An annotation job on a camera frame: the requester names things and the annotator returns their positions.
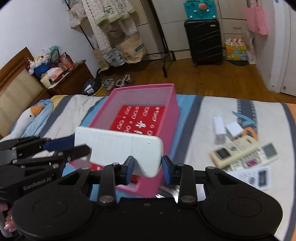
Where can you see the wooden padded headboard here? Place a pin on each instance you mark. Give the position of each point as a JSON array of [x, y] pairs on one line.
[[19, 90]]

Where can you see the brown paper bag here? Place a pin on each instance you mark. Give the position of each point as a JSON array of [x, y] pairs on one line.
[[132, 49]]

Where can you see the black suitcase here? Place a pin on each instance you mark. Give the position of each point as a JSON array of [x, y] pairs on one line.
[[204, 38]]

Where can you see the white charger block left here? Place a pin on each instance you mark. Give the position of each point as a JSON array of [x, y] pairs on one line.
[[219, 130]]

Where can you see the white goose plush toy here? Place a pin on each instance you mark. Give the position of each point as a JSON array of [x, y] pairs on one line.
[[23, 122]]

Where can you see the white remote control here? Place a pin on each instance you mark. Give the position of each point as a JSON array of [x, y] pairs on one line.
[[110, 146]]

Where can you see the white door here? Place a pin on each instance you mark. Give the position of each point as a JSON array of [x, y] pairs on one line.
[[276, 51]]

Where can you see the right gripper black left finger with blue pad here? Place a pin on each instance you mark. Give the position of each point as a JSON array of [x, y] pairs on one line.
[[111, 176]]

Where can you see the white printed card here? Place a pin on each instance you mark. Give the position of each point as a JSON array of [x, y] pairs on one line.
[[259, 178]]

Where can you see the white canvas tote bag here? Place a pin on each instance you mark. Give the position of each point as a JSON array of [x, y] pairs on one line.
[[77, 15]]

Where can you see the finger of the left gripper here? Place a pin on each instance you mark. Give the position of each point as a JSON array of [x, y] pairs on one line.
[[69, 154], [45, 143]]

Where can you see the person's hand pink nails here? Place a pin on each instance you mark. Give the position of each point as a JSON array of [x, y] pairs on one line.
[[9, 224]]

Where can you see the pink hanging bag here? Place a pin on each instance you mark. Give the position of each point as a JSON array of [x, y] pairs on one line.
[[256, 20]]

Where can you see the clutter on nightstand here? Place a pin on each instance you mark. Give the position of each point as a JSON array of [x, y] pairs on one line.
[[51, 66]]

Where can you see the teal fabric bag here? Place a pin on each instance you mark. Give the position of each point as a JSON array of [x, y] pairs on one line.
[[200, 10]]

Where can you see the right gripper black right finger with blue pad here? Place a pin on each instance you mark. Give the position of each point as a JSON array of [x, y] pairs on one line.
[[182, 175]]

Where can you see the wooden nightstand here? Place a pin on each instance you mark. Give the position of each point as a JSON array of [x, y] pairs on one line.
[[73, 81]]

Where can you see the white charger block right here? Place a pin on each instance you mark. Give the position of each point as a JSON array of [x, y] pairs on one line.
[[234, 130]]

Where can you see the pink plastic storage box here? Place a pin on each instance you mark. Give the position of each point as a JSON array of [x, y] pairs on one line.
[[147, 95]]

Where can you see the grey sandals pair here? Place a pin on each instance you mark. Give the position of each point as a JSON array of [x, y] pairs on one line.
[[110, 83]]

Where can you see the white remote with pink screen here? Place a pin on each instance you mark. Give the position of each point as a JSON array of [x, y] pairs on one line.
[[261, 157]]

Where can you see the beige air conditioner remote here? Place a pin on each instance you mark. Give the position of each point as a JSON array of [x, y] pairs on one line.
[[233, 151]]

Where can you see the black clothes rack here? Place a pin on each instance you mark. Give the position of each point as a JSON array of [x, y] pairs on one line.
[[149, 29]]

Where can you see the white charger block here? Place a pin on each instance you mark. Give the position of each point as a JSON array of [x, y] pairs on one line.
[[219, 130], [234, 130]]

